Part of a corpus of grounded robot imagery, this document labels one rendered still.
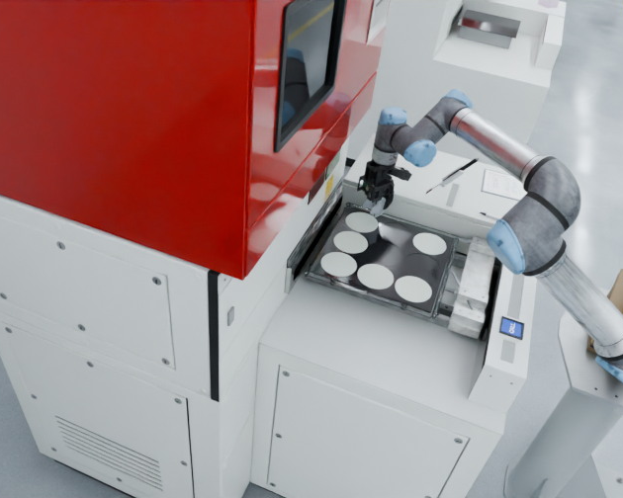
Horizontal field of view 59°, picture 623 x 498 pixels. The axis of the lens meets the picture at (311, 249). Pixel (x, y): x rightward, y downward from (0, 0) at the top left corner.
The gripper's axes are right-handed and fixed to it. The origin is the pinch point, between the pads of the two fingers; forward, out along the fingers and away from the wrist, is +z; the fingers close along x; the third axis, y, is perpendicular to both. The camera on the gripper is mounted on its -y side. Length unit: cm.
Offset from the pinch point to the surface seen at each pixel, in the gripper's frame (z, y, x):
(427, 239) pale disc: 1.3, -6.1, 16.7
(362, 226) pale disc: 1.3, 7.5, 1.9
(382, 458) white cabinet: 38, 35, 51
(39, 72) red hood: -61, 89, 1
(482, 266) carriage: 3.3, -13.7, 32.5
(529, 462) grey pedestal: 71, -25, 71
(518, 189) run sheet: -5.5, -45.0, 18.6
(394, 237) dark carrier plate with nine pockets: 1.4, 2.4, 10.7
